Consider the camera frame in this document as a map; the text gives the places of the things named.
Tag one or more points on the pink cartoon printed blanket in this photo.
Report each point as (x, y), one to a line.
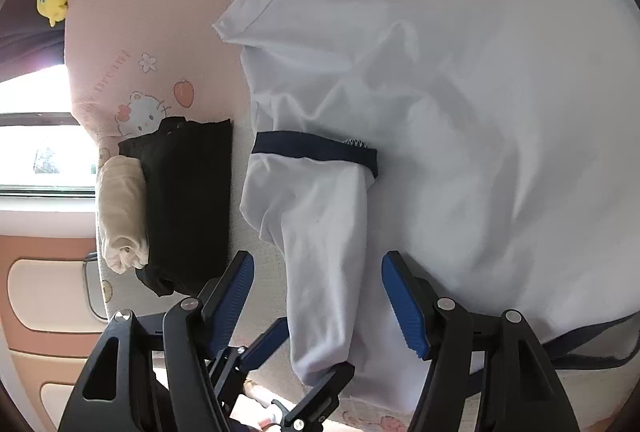
(165, 12)

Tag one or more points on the cream rolled garment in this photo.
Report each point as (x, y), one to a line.
(122, 207)

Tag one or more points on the window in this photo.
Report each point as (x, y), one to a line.
(45, 152)

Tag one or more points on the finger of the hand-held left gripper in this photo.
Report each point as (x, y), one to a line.
(265, 342)
(330, 382)

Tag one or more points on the pink and cream cabinet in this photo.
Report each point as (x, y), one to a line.
(40, 272)

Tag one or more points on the white navy-trimmed t-shirt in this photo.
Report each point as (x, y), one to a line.
(450, 87)

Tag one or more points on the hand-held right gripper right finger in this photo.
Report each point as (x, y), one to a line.
(405, 307)

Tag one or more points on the black garment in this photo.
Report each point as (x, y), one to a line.
(190, 202)

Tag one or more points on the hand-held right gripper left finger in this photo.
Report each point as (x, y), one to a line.
(230, 307)

